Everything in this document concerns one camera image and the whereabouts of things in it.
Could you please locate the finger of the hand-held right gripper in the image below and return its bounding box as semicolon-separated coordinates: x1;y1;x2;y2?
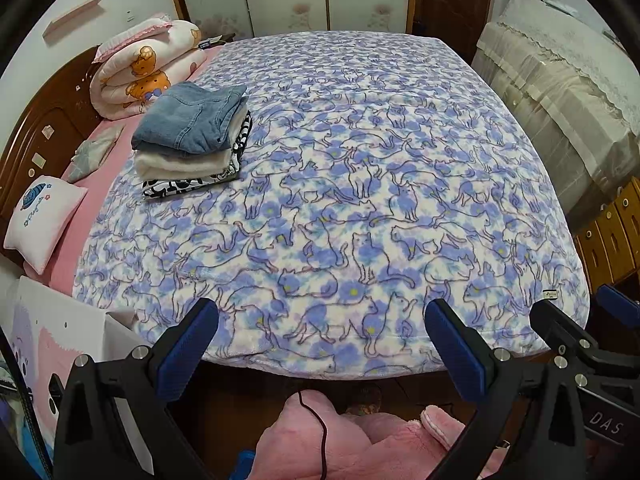
530;300;640;386
597;284;640;328

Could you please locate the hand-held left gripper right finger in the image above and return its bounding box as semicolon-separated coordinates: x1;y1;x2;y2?
424;298;586;480

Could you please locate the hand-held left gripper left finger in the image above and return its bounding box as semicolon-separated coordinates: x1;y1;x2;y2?
52;297;219;480

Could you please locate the blue denim jacket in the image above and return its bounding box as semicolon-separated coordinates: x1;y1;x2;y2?
131;81;249;156

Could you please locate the wooden drawer cabinet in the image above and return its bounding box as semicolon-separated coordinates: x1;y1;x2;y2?
572;175;640;291

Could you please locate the pink fleece clothing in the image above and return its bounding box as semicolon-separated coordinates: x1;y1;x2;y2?
255;389;511;480

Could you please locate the small blue object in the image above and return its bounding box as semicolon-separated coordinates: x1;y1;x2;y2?
235;450;258;480

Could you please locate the white pink cardboard box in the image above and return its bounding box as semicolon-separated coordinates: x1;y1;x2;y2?
0;275;156;480

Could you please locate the folded black white patterned garment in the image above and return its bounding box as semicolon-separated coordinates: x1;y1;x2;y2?
141;115;254;200

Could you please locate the pink bed sheet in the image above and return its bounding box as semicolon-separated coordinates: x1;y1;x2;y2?
47;45;226;298

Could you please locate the small white embroidered pillow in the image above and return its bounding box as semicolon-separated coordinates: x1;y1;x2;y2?
2;175;88;276

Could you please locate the furniture under beige lace cover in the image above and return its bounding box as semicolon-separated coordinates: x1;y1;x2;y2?
471;0;640;233

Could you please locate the grey star print pillow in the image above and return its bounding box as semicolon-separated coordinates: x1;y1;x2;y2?
65;122;126;184

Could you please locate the purple cat print blanket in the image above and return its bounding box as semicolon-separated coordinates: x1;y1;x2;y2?
72;30;591;378

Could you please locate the dark wooden headboard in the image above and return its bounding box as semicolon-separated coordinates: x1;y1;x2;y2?
0;44;103;271

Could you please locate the pink bear print quilt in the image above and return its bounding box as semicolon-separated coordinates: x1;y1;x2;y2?
90;17;211;122

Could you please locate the brown wooden door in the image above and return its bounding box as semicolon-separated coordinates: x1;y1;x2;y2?
412;0;501;61

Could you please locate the black cable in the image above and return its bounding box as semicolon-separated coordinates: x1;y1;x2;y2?
297;390;328;480

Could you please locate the pink wall shelf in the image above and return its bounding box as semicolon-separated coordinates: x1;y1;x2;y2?
42;0;110;39

